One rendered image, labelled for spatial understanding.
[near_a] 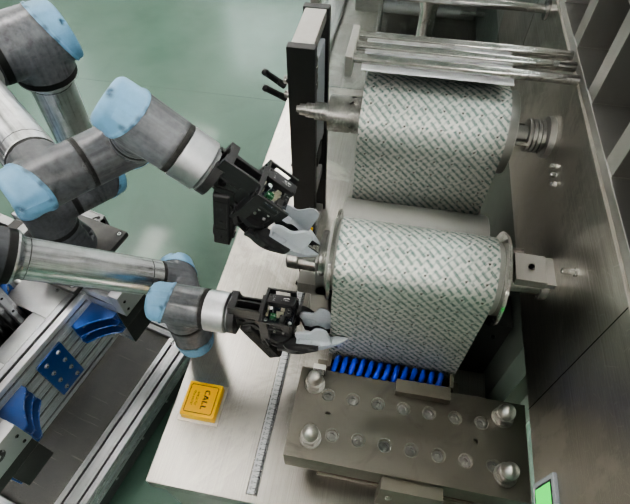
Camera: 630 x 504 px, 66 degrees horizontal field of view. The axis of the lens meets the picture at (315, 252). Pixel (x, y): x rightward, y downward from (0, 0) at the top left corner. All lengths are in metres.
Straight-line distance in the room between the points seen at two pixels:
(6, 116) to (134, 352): 1.28
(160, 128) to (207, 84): 2.83
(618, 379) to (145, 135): 0.60
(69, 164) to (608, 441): 0.72
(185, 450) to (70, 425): 0.94
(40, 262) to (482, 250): 0.72
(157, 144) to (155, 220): 1.98
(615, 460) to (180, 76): 3.34
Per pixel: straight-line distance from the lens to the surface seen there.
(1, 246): 0.93
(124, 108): 0.65
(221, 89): 3.41
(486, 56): 0.87
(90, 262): 0.97
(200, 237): 2.49
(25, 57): 1.06
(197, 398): 1.04
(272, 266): 1.21
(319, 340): 0.86
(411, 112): 0.83
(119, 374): 1.95
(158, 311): 0.91
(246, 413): 1.04
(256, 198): 0.66
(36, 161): 0.74
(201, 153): 0.66
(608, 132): 0.78
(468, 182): 0.89
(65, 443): 1.92
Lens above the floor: 1.87
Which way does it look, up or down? 52 degrees down
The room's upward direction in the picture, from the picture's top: straight up
